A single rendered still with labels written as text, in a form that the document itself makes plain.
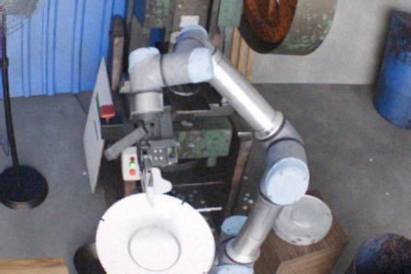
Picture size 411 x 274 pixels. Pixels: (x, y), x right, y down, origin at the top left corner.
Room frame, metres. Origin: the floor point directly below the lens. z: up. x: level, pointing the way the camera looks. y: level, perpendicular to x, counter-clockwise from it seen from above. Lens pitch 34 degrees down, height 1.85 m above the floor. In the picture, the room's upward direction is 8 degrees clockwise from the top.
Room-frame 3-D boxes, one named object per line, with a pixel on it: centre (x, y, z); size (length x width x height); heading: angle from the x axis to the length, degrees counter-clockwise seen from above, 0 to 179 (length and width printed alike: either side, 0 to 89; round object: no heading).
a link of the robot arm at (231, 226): (1.14, -0.16, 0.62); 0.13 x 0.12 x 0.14; 1
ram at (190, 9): (1.86, 0.13, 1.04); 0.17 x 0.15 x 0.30; 20
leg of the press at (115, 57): (1.94, 0.45, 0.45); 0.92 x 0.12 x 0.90; 20
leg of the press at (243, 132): (2.12, -0.06, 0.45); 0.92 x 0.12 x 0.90; 20
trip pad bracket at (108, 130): (1.58, 0.36, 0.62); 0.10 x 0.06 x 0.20; 110
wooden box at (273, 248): (1.50, -0.49, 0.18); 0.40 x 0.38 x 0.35; 24
